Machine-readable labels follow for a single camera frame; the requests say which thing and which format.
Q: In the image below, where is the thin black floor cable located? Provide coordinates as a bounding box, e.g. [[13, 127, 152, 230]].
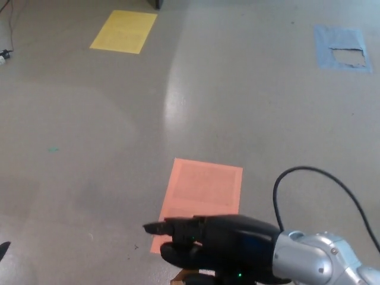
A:
[[0, 0, 15, 52]]

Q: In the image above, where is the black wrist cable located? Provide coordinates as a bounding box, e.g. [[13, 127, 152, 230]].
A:
[[273, 166, 380, 257]]

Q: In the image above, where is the orange paper sheet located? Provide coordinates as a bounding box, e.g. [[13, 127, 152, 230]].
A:
[[150, 157, 244, 255]]

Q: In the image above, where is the brown cardboard box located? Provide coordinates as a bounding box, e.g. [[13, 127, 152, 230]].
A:
[[170, 269, 187, 285]]

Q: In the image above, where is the yellow paper sheet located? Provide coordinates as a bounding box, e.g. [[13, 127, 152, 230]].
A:
[[89, 9, 159, 55]]

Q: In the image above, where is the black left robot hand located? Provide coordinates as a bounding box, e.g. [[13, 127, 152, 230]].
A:
[[0, 240, 11, 264]]

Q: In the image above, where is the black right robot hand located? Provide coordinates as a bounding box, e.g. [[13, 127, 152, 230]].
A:
[[142, 214, 286, 283]]

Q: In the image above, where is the torn blue paper sheet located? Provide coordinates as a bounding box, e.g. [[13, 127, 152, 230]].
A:
[[313, 24, 373, 74]]

